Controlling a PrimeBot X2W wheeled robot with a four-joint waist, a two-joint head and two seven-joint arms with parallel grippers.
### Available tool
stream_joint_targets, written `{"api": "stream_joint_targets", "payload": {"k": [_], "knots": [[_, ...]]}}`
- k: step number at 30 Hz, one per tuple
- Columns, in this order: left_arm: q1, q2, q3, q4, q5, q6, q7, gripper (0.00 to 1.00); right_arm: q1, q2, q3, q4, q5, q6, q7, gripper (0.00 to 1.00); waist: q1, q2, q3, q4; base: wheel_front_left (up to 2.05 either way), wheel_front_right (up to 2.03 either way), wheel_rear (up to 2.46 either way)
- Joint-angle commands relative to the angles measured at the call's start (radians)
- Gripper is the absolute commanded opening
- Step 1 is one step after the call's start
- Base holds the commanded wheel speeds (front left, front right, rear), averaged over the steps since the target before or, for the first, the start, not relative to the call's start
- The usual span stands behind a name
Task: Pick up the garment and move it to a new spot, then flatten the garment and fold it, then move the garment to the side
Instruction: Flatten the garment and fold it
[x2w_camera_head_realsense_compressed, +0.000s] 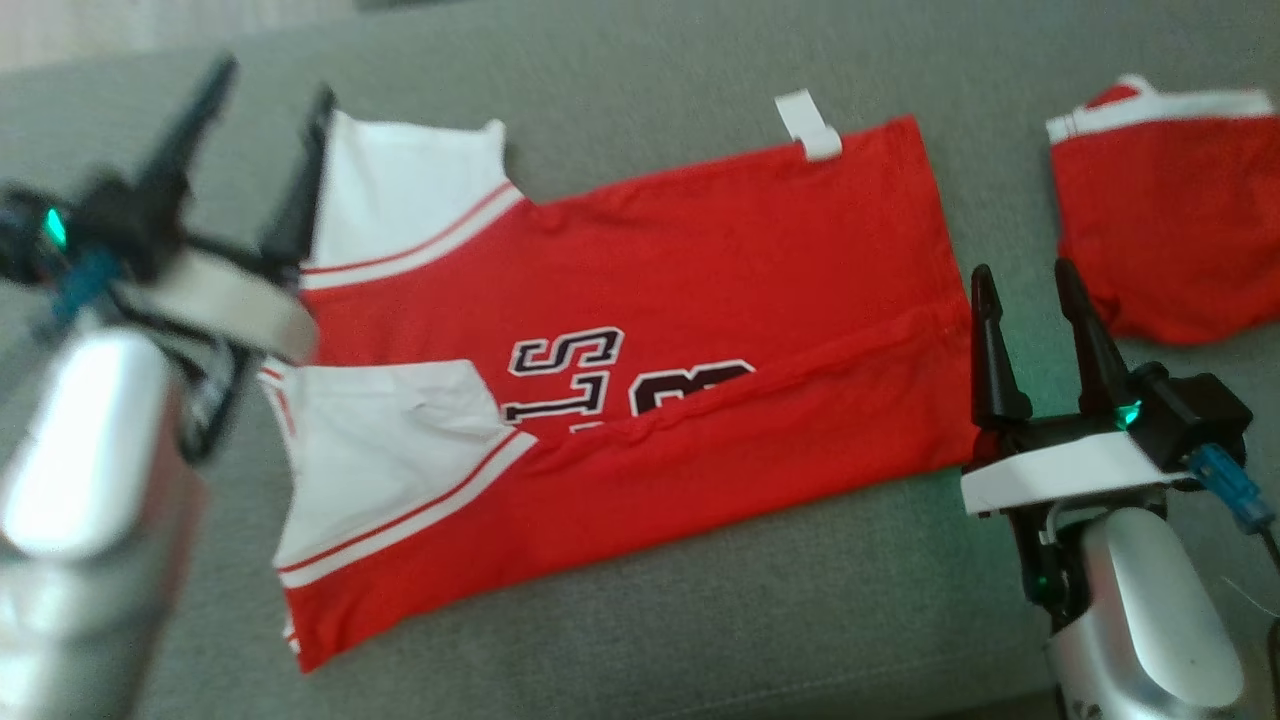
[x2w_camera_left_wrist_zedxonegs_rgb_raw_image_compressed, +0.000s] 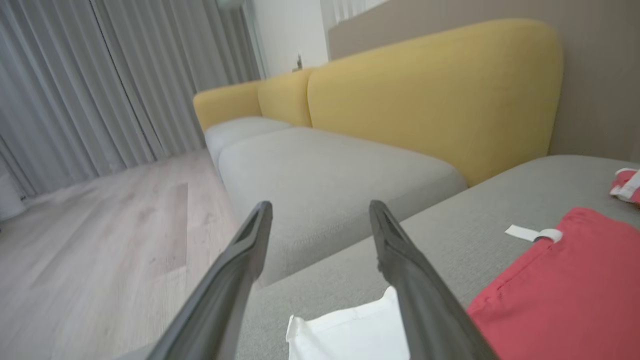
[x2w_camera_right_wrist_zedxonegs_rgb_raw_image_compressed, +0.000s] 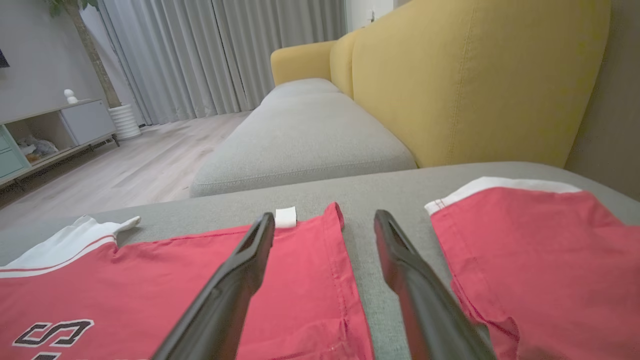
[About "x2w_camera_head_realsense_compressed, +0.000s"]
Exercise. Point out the red white basketball jersey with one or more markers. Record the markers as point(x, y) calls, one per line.
point(700, 250)

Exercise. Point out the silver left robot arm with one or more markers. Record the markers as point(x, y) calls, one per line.
point(80, 520)

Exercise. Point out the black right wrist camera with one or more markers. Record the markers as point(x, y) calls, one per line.
point(1195, 415)

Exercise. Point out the grey fabric sofa seat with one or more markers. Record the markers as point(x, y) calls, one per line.
point(700, 620)

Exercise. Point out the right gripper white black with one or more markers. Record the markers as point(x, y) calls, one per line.
point(1060, 470)

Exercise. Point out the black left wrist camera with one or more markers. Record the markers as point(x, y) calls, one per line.
point(30, 235)

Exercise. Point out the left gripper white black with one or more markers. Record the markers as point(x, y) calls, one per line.
point(220, 300)

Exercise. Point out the red white shorts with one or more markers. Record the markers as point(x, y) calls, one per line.
point(1170, 220)

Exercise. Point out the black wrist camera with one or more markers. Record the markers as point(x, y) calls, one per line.
point(30, 235)
point(1195, 415)

